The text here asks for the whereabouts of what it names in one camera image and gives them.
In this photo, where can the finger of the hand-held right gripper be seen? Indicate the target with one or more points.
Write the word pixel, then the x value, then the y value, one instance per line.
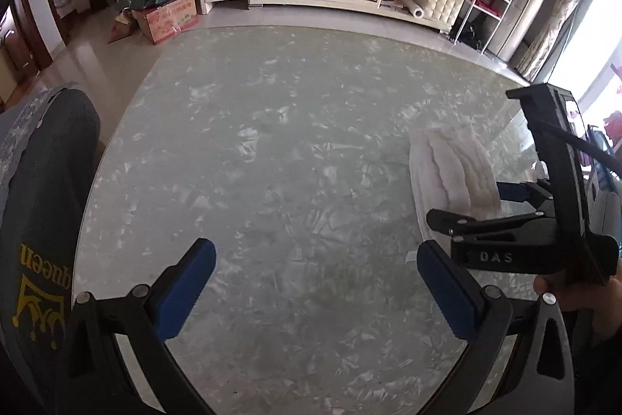
pixel 515 192
pixel 466 224

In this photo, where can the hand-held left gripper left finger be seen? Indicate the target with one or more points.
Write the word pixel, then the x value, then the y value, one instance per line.
pixel 187 293

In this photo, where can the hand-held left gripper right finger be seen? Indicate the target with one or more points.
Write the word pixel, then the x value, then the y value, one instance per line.
pixel 447 293

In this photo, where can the white quilted cloth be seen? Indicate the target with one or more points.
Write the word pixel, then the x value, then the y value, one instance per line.
pixel 452 167

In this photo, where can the person's right hand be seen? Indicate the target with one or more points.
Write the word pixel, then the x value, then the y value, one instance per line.
pixel 588 303

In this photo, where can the black bag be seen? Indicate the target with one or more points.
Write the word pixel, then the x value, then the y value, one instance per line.
pixel 469 36

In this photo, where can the dark cloth with yellow print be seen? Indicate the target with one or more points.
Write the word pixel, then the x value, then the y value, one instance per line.
pixel 53 181

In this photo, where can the beige patterned curtain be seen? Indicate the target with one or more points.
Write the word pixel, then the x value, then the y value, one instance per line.
pixel 559 16

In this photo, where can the white paper towel roll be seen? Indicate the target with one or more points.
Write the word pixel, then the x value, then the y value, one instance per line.
pixel 413 7

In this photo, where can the grey patterned chair cover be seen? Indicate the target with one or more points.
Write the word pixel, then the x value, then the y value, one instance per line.
pixel 19 138

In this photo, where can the printed cardboard box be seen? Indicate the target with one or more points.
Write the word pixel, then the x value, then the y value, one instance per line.
pixel 167 19

